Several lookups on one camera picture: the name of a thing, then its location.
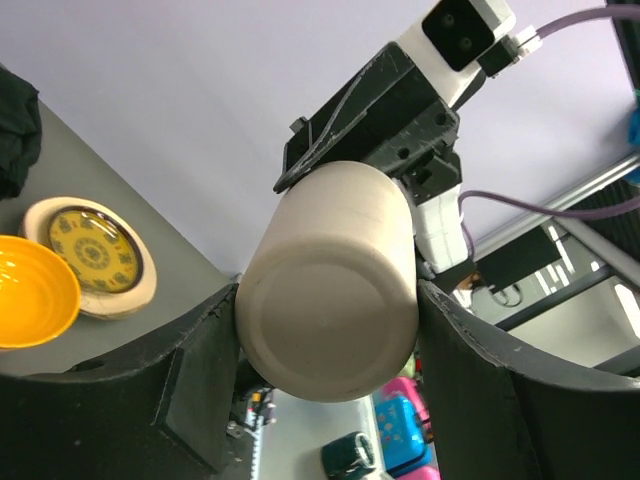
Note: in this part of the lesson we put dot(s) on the yellow patterned small plate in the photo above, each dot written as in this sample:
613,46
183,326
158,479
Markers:
101,253

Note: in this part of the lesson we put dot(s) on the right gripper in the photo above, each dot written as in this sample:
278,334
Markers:
387,116

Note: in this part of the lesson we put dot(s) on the black cloth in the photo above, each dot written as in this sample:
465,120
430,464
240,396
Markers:
21,132

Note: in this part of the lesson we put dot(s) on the beige tumbler cup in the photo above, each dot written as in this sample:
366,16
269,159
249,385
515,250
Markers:
327,308

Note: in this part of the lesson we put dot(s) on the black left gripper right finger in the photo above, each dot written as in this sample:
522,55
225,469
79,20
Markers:
503,409

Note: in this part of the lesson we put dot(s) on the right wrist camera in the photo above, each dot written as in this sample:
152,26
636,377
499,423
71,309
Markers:
459,43

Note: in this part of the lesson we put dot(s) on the pink blue toy case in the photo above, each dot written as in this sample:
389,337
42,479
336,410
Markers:
402,419

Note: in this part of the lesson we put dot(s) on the yellow ribbed bowl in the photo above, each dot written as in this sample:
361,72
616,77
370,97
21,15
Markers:
40,295

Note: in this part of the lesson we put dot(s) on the beige bird plate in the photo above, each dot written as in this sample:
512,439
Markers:
96,304

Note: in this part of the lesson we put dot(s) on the dark teal mug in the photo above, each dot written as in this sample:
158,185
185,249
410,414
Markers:
350,457

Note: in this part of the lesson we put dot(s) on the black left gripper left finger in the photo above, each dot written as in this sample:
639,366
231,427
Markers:
155,408

